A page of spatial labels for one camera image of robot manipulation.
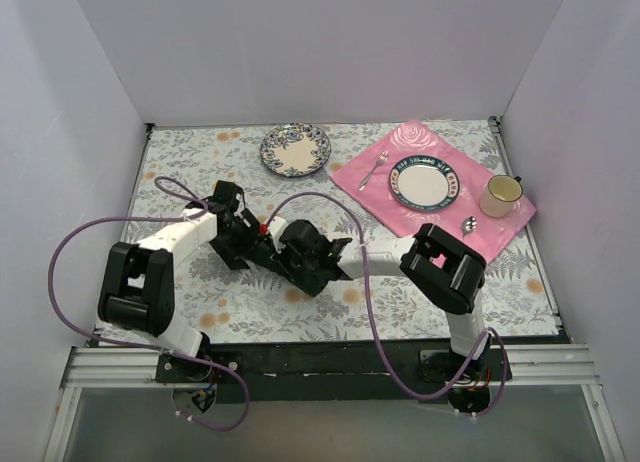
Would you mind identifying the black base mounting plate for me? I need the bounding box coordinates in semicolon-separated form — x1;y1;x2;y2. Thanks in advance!
155;339;504;404

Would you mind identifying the blue floral ceramic plate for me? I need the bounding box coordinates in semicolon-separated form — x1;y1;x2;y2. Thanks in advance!
260;123;332;178

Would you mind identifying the dark green cloth napkin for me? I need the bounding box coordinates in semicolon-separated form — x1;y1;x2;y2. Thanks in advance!
248;256;327;296

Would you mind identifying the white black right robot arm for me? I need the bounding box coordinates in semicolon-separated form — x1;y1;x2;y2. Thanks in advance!
266;217;489;380

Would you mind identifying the cream enamel mug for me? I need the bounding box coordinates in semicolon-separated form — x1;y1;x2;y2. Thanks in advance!
478;175;523;218

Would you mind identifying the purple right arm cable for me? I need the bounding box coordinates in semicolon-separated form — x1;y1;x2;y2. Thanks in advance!
264;191;510;418

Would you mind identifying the aluminium frame rail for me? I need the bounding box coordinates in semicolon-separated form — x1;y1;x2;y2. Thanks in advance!
43;344;625;461

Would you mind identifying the silver spoon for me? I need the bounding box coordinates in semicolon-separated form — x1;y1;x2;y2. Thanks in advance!
460;216;477;241

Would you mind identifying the pink rose placemat cloth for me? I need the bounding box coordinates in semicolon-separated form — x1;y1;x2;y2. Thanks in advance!
331;121;535;262

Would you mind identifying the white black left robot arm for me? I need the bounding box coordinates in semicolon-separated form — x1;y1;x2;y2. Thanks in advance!
98;181;260;382

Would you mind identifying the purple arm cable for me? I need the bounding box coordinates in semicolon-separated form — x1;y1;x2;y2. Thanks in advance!
48;176;250;431
264;191;510;418

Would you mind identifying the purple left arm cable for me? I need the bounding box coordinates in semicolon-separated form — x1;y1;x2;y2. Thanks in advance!
48;176;250;431

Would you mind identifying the silver fork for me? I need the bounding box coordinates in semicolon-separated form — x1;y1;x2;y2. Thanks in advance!
358;151;389;191

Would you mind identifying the green rimmed white plate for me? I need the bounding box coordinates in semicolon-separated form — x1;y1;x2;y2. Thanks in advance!
389;155;460;212

